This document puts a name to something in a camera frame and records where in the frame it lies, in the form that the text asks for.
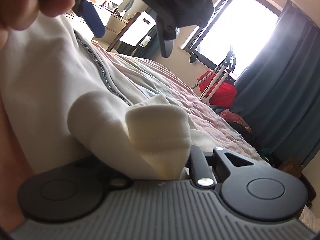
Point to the pile of colourful clothes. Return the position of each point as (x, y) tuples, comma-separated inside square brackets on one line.
[(243, 128)]

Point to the dark framed window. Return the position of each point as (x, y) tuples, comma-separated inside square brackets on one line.
[(242, 26)]

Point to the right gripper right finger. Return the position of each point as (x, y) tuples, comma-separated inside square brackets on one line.
[(251, 189)]

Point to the white zip-up jacket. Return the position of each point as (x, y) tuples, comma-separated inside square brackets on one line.
[(58, 102)]

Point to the dark chair white back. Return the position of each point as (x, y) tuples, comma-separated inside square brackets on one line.
[(134, 32)]

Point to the teal curtain left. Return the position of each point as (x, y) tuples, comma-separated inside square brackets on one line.
[(149, 43)]

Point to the pastel tie-dye bed cover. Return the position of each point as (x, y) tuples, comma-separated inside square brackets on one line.
[(138, 79)]

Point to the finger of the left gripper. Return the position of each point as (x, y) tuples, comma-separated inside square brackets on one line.
[(86, 10), (166, 36)]

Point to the person's hand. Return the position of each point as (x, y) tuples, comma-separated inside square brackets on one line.
[(20, 14)]

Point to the white vanity dresser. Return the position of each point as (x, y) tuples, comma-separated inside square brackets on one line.
[(113, 24)]

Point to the teal curtain right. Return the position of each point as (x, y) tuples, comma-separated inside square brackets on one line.
[(278, 93)]

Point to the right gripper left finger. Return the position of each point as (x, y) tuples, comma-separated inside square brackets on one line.
[(69, 192)]

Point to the red garment bag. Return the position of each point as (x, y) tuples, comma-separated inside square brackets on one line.
[(225, 94)]

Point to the brown paper bag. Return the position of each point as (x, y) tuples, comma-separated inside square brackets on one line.
[(291, 167)]

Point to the dark armchair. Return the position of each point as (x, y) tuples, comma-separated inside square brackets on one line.
[(311, 191)]

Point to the teal curtain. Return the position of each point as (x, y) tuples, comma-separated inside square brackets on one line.
[(149, 43), (278, 93)]

